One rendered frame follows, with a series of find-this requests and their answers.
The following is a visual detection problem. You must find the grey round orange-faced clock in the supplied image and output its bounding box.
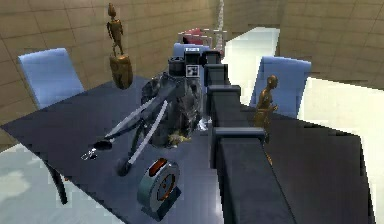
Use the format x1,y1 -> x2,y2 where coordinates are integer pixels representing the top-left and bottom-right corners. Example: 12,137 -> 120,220
136,157 -> 183,222

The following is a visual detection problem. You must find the small silver object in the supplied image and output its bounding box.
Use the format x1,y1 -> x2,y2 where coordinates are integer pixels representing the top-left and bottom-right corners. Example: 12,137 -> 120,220
80,148 -> 98,161

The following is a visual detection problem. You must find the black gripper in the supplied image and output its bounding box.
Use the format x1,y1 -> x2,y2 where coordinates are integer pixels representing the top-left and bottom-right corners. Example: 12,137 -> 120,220
94,55 -> 187,177

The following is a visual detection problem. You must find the small gold person statue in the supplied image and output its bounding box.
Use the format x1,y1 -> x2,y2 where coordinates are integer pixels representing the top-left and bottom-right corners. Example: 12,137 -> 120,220
252,74 -> 280,166

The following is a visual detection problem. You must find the tall gold figure statue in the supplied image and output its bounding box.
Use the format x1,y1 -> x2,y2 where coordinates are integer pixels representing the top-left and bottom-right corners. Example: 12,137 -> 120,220
106,2 -> 134,90

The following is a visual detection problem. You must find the dark grey shiny lumpy object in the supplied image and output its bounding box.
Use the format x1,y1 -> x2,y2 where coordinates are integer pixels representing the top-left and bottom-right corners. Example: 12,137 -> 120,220
141,72 -> 204,148

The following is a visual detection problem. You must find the dark blue dining table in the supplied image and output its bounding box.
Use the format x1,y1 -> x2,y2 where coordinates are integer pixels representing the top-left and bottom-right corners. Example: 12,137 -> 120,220
0,75 -> 376,224

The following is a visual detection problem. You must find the white thin post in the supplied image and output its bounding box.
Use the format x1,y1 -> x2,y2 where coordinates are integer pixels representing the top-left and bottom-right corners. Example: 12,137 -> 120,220
215,0 -> 226,51

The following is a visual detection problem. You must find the blue chair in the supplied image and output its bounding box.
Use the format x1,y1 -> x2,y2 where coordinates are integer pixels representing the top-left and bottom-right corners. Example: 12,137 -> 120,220
18,47 -> 85,110
249,55 -> 313,120
172,42 -> 212,89

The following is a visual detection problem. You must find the red white-framed chair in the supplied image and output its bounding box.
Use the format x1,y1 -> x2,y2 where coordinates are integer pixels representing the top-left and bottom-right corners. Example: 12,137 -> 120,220
178,27 -> 228,48

